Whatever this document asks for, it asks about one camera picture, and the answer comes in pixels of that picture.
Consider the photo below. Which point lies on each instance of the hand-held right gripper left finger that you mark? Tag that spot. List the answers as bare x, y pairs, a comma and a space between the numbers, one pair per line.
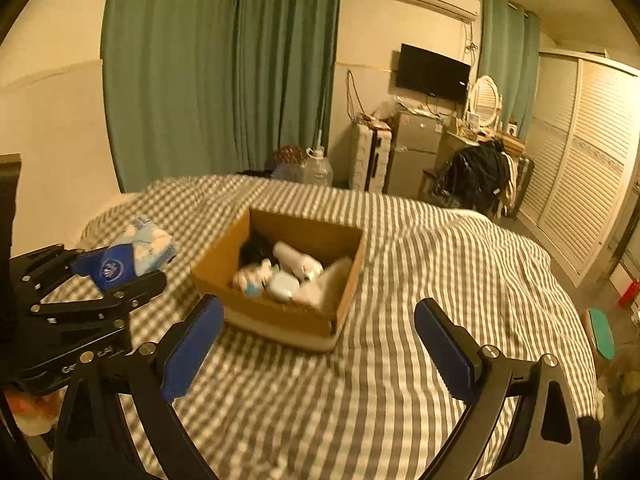
192, 345

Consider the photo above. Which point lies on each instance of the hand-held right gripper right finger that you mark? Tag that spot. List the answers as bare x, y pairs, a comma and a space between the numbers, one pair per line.
447, 350

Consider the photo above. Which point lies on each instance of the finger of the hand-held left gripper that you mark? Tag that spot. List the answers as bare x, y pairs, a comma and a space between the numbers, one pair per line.
55, 260
140, 287

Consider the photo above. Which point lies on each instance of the blue tissue pack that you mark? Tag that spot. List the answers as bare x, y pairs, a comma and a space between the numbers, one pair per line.
145, 250

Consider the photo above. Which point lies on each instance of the small white and teal item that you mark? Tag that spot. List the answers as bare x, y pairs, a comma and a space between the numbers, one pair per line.
250, 280

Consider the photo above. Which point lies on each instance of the brown cardboard box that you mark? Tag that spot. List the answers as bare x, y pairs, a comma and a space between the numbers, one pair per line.
280, 320

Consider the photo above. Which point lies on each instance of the white round container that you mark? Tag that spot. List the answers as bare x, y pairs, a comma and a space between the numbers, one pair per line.
282, 287

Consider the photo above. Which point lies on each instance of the black bottle with white cap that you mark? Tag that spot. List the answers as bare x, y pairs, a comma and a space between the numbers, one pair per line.
255, 250

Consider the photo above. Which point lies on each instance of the white sock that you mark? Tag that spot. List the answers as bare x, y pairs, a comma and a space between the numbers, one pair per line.
325, 285

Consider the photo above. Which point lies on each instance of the grey checked blanket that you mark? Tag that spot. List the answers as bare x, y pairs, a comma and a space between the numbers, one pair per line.
375, 410

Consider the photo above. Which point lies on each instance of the green stool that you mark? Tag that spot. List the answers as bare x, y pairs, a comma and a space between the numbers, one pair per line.
601, 332

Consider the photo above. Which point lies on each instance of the dark wooden chair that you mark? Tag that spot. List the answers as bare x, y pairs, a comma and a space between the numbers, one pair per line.
429, 182

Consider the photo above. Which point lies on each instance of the black jacket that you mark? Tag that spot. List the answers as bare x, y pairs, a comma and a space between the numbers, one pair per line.
475, 180

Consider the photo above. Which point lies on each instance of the dark cloth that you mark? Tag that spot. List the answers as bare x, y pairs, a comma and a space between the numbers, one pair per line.
590, 450

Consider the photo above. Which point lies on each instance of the red fire extinguisher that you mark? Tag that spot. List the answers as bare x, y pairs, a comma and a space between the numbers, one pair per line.
630, 294

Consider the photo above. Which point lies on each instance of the patterned round basket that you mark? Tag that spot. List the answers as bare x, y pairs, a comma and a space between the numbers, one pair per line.
289, 160

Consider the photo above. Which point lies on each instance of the silver small fridge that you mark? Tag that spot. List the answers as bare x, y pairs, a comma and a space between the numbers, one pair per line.
410, 155

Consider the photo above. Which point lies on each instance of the white ribbed suitcase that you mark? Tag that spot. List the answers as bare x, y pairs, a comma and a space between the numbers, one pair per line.
367, 160

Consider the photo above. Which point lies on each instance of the wooden dressing table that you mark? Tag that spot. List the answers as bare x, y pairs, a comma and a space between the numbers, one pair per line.
452, 140

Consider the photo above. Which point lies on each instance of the clear water jug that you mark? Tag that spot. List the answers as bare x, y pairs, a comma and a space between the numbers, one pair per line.
317, 170

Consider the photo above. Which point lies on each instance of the thin white pole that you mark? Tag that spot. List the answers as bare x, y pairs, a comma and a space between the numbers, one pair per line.
318, 139

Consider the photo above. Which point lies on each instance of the white louvred wardrobe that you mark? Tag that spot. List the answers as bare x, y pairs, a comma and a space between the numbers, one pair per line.
585, 160

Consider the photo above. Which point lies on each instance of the dark green curtain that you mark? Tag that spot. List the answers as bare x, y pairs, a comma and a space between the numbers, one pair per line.
200, 60

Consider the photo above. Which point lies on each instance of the clear plastic bag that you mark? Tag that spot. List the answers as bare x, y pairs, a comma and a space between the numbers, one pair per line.
385, 111

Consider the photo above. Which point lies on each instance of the white oval vanity mirror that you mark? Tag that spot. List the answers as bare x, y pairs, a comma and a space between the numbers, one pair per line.
485, 100

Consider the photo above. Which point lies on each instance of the light green curtain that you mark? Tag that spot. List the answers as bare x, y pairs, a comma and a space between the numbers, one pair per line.
505, 50

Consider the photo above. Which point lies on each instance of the black wall television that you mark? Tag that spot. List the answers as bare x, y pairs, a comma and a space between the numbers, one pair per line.
432, 72

